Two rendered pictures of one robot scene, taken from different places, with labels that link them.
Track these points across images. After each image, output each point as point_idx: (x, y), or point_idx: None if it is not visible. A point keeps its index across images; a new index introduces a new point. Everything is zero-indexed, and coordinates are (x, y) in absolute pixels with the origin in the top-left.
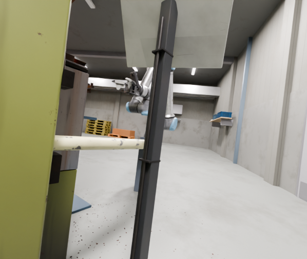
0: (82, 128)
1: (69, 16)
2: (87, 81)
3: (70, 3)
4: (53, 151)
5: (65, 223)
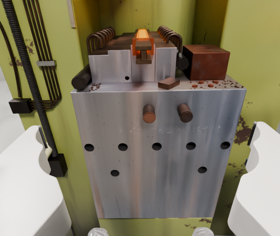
0: (89, 177)
1: None
2: (74, 107)
3: None
4: (58, 159)
5: None
